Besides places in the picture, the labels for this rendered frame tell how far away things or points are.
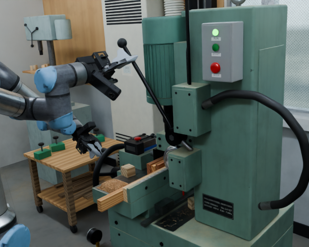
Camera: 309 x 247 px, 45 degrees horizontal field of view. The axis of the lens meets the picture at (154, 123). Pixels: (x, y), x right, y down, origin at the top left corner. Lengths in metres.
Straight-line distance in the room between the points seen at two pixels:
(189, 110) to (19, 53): 3.43
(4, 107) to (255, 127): 0.73
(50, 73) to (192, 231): 0.69
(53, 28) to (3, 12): 0.96
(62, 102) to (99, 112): 2.80
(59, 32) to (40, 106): 2.26
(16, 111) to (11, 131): 3.24
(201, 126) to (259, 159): 0.21
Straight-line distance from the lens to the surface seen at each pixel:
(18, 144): 4.49
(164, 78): 1.30
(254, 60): 1.07
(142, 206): 1.34
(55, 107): 1.15
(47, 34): 3.53
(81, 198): 2.99
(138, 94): 2.96
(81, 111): 3.68
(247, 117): 1.10
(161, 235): 1.34
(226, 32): 1.02
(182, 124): 1.13
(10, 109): 1.16
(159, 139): 1.43
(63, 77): 1.15
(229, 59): 1.02
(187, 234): 1.29
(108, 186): 1.38
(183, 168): 1.17
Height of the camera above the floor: 1.50
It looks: 16 degrees down
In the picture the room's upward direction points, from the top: 3 degrees counter-clockwise
